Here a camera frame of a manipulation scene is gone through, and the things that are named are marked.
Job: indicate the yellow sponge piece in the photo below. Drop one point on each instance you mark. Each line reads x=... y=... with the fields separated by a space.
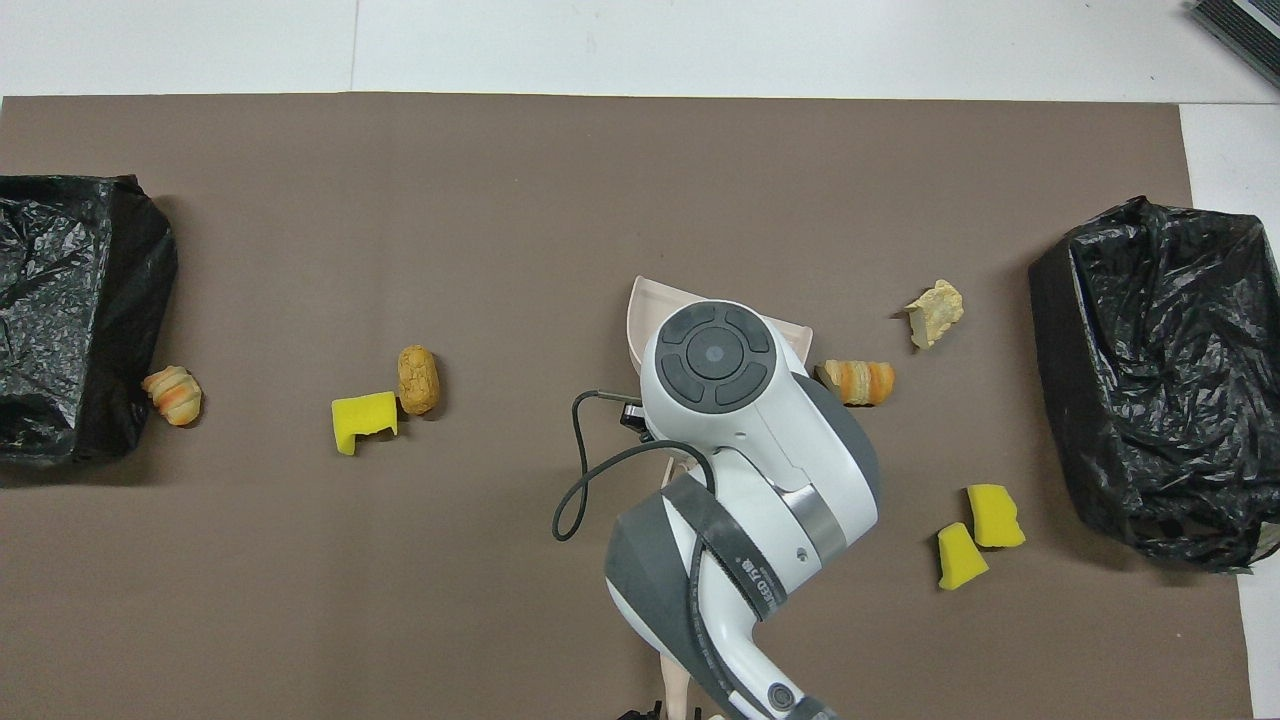
x=995 y=515
x=960 y=558

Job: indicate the black bag lined bin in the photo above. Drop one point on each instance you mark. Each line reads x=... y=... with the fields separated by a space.
x=60 y=300
x=1160 y=380

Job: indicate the grey ribbed device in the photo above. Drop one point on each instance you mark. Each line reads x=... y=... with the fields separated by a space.
x=1240 y=35

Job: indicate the brown oval bread roll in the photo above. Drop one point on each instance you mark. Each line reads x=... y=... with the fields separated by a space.
x=418 y=380

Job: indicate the brown table mat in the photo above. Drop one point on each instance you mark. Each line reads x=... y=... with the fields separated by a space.
x=400 y=200

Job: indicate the pale bread piece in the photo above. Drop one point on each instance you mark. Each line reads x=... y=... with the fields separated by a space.
x=936 y=314

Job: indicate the large striped croissant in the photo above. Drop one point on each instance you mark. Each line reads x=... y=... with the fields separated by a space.
x=858 y=383

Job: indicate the notched yellow sponge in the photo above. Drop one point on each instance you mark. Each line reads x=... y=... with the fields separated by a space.
x=358 y=418

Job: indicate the beige hand brush black bristles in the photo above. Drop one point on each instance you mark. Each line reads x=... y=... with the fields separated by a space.
x=675 y=690

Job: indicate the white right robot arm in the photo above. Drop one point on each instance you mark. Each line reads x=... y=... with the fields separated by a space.
x=760 y=450

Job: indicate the beige plastic dustpan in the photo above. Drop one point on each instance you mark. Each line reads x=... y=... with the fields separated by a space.
x=640 y=320

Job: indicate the small striped croissant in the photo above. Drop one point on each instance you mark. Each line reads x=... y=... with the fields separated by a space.
x=174 y=396

